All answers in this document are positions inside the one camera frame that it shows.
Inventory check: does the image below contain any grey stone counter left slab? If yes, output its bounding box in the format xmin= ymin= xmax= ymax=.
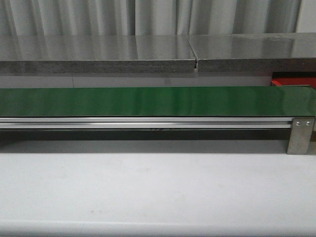
xmin=0 ymin=36 xmax=196 ymax=74

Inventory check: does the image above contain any grey stone counter slab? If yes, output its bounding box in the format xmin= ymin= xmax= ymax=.
xmin=0 ymin=36 xmax=196 ymax=74
xmin=188 ymin=33 xmax=316 ymax=73

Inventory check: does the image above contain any green conveyor belt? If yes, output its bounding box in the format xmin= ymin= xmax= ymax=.
xmin=0 ymin=86 xmax=316 ymax=117

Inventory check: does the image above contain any red plastic tray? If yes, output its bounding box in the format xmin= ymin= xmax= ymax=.
xmin=271 ymin=77 xmax=316 ymax=88

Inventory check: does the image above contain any grey stone counter right slab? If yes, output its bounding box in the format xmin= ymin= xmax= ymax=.
xmin=188 ymin=33 xmax=316 ymax=73

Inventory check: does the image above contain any grey pleated curtain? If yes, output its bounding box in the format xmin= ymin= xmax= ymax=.
xmin=0 ymin=0 xmax=301 ymax=36

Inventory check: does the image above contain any steel conveyor support bracket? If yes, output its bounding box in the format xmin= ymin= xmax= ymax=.
xmin=287 ymin=117 xmax=315 ymax=155

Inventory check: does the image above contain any aluminium conveyor frame rail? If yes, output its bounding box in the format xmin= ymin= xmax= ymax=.
xmin=0 ymin=117 xmax=293 ymax=129

